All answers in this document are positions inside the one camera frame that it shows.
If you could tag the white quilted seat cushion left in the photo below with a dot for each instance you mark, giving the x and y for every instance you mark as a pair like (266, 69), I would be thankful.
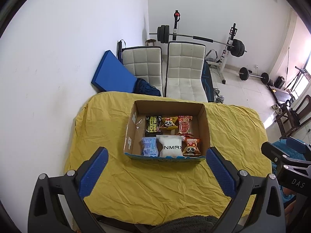
(145, 62)

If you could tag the orange panda snack bag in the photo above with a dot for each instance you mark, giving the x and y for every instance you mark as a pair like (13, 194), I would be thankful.
(192, 146)

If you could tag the black shoe wipes pack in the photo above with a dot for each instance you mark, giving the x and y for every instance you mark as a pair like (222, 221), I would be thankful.
(152, 126)

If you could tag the barbell on rack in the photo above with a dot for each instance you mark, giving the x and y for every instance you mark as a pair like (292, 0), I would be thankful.
(235, 47)

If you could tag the yellow snack bag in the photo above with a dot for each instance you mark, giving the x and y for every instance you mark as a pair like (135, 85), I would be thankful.
(169, 123)

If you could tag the teal blue cloth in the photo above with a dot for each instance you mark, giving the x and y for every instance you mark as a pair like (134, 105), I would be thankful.
(292, 152)

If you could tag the chrome dumbbell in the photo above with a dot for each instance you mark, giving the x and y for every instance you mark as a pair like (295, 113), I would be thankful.
(218, 98)

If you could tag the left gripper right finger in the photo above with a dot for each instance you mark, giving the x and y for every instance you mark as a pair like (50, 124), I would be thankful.
(256, 204)

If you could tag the blue tissue pack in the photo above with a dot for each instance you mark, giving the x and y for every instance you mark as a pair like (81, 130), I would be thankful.
(149, 147)

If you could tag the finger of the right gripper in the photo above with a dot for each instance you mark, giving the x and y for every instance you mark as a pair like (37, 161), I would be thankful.
(274, 154)
(297, 145)

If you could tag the blue foam mat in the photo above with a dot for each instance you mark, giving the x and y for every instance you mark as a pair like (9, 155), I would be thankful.
(111, 75)

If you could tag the red floral snack bag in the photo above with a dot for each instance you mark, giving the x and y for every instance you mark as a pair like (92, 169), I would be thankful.
(184, 125)

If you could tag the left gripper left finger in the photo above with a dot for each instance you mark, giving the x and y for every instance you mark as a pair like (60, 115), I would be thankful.
(46, 213)

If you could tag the white weight rack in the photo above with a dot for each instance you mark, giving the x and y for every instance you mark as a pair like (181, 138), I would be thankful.
(220, 63)

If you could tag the white NMAX pillow pack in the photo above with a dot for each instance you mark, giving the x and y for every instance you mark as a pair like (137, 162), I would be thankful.
(171, 145)

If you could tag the white quilted seat cushion right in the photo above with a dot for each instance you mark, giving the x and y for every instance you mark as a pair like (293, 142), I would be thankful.
(185, 64)

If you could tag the white quilted seat cushion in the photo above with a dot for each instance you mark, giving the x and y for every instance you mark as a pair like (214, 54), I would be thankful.
(185, 64)
(145, 62)

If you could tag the dark blue cloth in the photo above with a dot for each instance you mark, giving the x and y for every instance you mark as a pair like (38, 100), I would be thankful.
(143, 87)

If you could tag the cardboard box blue print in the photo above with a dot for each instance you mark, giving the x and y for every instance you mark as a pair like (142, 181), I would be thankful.
(135, 130)

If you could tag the floor barbell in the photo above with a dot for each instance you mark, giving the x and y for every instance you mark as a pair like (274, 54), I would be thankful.
(244, 75)

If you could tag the dark wooden chair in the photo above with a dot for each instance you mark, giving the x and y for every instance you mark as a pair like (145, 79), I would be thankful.
(289, 120)

